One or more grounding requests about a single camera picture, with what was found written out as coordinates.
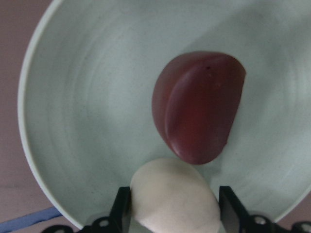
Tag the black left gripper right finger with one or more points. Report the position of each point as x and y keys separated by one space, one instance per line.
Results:
x=234 y=215

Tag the dark red bun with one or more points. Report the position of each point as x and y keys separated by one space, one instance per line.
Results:
x=194 y=103

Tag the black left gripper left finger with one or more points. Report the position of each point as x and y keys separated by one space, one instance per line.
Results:
x=120 y=214

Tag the white bun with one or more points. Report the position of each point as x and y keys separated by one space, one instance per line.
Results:
x=170 y=196

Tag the pale green plate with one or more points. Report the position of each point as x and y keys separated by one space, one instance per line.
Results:
x=85 y=92

